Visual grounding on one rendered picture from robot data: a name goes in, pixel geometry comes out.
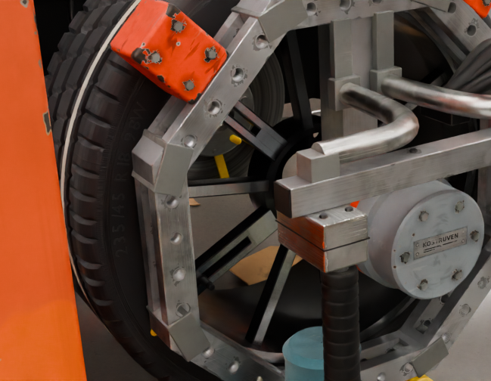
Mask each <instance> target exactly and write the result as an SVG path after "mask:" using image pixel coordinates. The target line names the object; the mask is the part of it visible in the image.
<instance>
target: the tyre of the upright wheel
mask: <svg viewBox="0 0 491 381"><path fill-rule="evenodd" d="M135 1H136V0H87V1H86V2H85V4H84V5H83V10H84V11H78V13H77V14H76V16H75V17H74V18H73V20H72V21H71V23H70V25H69V26H68V27H69V32H68V33H64V34H63V36H62V38H61V40H60V42H59V44H58V49H59V51H57V52H55V53H54V54H53V56H52V58H51V61H50V63H49V65H48V69H47V71H48V73H49V75H47V76H44V78H45V88H46V94H47V99H48V109H49V116H50V121H51V131H52V137H53V142H54V152H55V158H56V164H57V174H58V180H59V185H60V190H61V172H62V163H63V156H64V148H65V143H66V138H67V133H68V129H69V125H70V120H71V117H72V115H73V110H74V107H75V105H76V101H77V98H78V97H79V93H80V91H81V88H82V85H83V83H84V81H85V78H86V77H87V75H88V73H89V70H90V68H91V66H92V64H93V62H94V60H95V58H96V57H97V55H98V52H99V51H100V50H101V47H102V46H103V44H104V43H105V41H106V40H107V38H108V36H109V35H110V33H111V32H112V31H113V29H114V27H115V26H116V25H117V24H118V23H119V21H120V19H121V18H122V17H123V15H124V14H125V13H126V12H127V11H128V10H129V9H130V7H131V6H132V5H133V4H134V2H135ZM161 1H164V2H168V3H170V4H173V5H175V6H176V7H177V8H178V9H179V10H180V11H182V12H183V13H184V14H185V15H186V16H187V17H189V18H190V19H191V20H192V21H194V22H195V23H196V24H197V25H198V26H199V27H200V28H201V29H202V30H203V31H205V32H206V33H207V34H208V35H209V36H211V37H212V38H214V36H215V35H216V34H217V33H218V31H219V29H220V28H221V27H222V25H223V24H224V22H225V21H226V20H227V19H228V17H229V15H230V14H231V13H232V11H231V9H232V8H233V7H234V6H236V5H237V4H238V3H239V1H240V0H161ZM139 3H140V2H139ZM139 3H138V4H139ZM138 4H137V5H136V6H135V7H134V9H133V10H132V11H131V12H130V14H129V15H128V16H127V18H126V19H125V21H124V22H123V24H121V25H120V27H119V28H118V30H117V31H116V32H115V34H114V35H113V37H112V39H111V40H110V41H109V43H108V44H107V47H106V49H105V50H104V51H103V53H102V55H101V56H100V58H99V60H98V62H97V64H96V66H95V68H94V70H93V72H92V74H91V76H90V78H89V82H88V85H87V86H86V88H85V91H84V92H83V95H82V98H81V101H80V103H79V106H78V109H77V114H76V118H75V119H74V122H73V127H72V131H71V134H70V143H69V147H68V149H67V158H66V164H65V172H64V174H65V178H64V217H65V225H66V229H67V239H68V243H69V248H70V253H71V256H72V257H73V264H74V267H75V269H76V273H77V275H78V278H79V280H80V282H81V284H82V288H83V290H84V292H85V294H86V296H87V298H88V300H89V302H90V304H91V305H92V307H93V309H94V310H95V312H96V313H95V312H94V311H93V309H92V307H91V306H90V304H89V302H88V300H87V298H86V297H85V295H84V293H83V291H82V289H81V286H80V285H79V282H78V280H77V278H76V275H75V272H74V270H73V266H72V264H71V261H70V266H71V271H72V277H73V287H74V290H75V291H76V292H77V294H78V295H79V296H80V297H81V298H82V300H83V301H84V302H85V303H86V304H87V306H88V307H89V308H90V309H91V310H92V311H93V312H94V314H95V315H96V314H97V315H96V316H98V319H99V318H100V319H101V321H102V323H103V324H104V325H105V327H106V328H107V329H108V330H109V331H110V333H111V334H112V335H113V336H114V338H115V339H116V340H117V341H118V343H119V344H120V345H121V346H122V347H123V348H124V349H125V350H126V351H127V352H128V354H129V355H130V356H131V357H132V358H133V359H134V360H135V361H136V362H137V363H138V364H140V366H141V367H142V368H144V369H145V370H146V371H147V372H149V374H150V375H152V376H153V377H155V378H157V379H158V380H159V381H224V380H222V379H220V378H219V377H217V376H215V375H213V374H212V373H210V372H209V371H207V370H205V369H203V368H202V367H199V366H198V365H196V364H195V363H193V362H191V361H189V362H187V361H186V360H185V359H184V358H183V357H182V356H181V355H179V354H177V353H176V352H174V351H172V350H171V349H170V348H169V347H168V346H167V345H166V344H165V343H164V342H163V340H162V339H161V338H160V337H159V336H158V335H157V334H156V333H155V332H154V331H153V330H152V329H151V323H150V316H149V312H148V310H147V309H146V306H147V305H148V296H147V289H146V281H145V268H144V261H143V254H142V247H141V234H140V227H139V220H138V207H137V199H136V192H135V179H134V178H133V177H132V170H133V164H132V150H133V149H134V147H135V146H136V144H137V143H138V142H139V140H140V139H141V137H142V134H143V131H144V129H148V128H149V126H150V125H151V123H152V122H153V121H154V120H155V118H156V117H157V115H158V114H159V112H160V111H161V110H162V109H163V107H164V106H165V104H166V103H167V101H168V100H169V99H170V98H171V96H172V95H171V94H169V93H167V92H165V91H164V90H163V89H161V88H160V87H158V86H157V85H156V84H154V83H153V82H152V81H151V80H150V79H148V78H147V77H146V76H144V75H143V74H142V73H140V72H139V71H138V70H137V69H136V68H134V67H133V66H132V65H131V64H129V63H128V62H127V61H125V60H124V59H122V58H121V56H119V55H118V54H117V53H115V52H114V51H113V50H111V48H110V43H111V42H112V40H113V39H114V37H115V36H116V35H117V33H118V32H119V31H120V29H121V28H122V27H123V25H124V23H125V22H126V21H127V20H128V18H129V17H130V15H131V14H132V12H133V11H134V10H135V9H136V7H137V6H138ZM419 302H420V299H415V300H414V301H413V302H412V303H411V304H410V305H409V306H408V307H407V308H406V309H405V310H404V311H403V312H402V313H401V314H400V315H399V316H397V317H396V318H395V319H394V320H392V321H391V322H390V323H389V324H388V325H387V326H385V327H384V328H382V329H381V330H379V331H378V332H376V333H375V334H374V335H372V336H370V337H368V338H367V339H365V340H363V341H362V342H360V343H363V342H367V341H369V340H371V339H375V338H378V337H380V336H384V335H387V334H389V333H392V332H395V331H397V330H398V329H399V328H401V327H402V325H403V324H404V323H405V322H406V320H407V318H408V317H409V315H410V314H411V313H412V311H413V310H414V309H415V307H416V305H417V304H418V303H419Z"/></svg>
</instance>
